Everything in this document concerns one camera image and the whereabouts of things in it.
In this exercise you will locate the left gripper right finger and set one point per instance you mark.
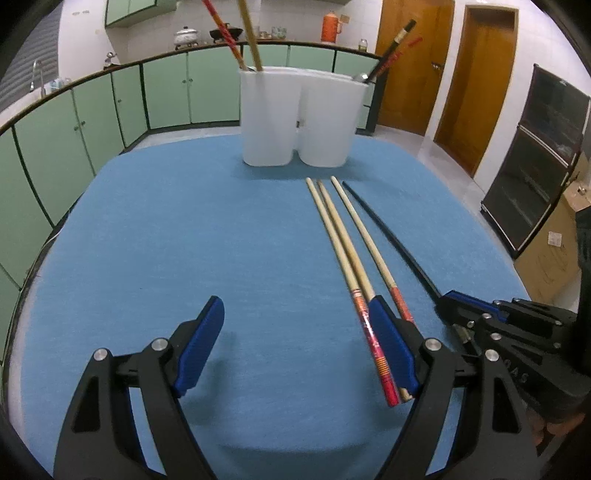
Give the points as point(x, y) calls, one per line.
point(493, 439)

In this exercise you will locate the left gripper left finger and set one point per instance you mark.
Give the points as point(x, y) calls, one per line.
point(99, 439)

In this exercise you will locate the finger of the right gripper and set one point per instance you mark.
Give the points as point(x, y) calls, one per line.
point(540, 313)
point(456, 307)

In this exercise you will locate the black chopstick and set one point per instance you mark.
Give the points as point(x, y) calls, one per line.
point(428, 284)
point(388, 56)

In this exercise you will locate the green lower kitchen cabinets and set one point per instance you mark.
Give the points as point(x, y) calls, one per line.
point(53, 149)

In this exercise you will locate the green kitchen cabinets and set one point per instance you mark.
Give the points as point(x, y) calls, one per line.
point(53, 149)
point(125, 13)

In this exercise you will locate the green upper kitchen cabinets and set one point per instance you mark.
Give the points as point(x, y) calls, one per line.
point(125, 13)

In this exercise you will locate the right human hand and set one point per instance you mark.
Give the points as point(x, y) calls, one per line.
point(545, 432)

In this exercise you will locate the cardboard box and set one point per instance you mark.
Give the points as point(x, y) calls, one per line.
point(548, 267)

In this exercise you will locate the blue table mat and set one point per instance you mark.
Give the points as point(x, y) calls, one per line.
point(290, 390)

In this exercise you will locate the black glass display cabinet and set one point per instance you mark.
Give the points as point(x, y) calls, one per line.
point(541, 158)

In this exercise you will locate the right wooden door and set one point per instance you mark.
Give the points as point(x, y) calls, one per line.
point(479, 85)

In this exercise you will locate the wooden door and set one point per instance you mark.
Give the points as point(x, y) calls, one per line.
point(413, 81)
point(479, 85)

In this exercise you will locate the left wooden door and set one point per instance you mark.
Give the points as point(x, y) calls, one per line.
point(413, 81)

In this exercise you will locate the right white plastic cup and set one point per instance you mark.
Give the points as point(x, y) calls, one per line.
point(330, 108)

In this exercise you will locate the white plastic cup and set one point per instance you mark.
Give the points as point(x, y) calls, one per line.
point(330, 108)
point(269, 104)

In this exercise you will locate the left white plastic cup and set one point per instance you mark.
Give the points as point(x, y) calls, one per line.
point(269, 104)

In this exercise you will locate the orange thermos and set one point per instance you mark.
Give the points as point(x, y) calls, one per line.
point(331, 28)

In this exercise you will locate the chrome sink faucet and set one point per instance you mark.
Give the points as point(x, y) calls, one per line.
point(37, 78)

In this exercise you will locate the white cooking pot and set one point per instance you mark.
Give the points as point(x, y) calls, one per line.
point(185, 38)

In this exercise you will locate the metal kettle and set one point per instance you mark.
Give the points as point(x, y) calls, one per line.
point(109, 61)

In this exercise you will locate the grey window blind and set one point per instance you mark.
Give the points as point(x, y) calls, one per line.
point(42, 43)

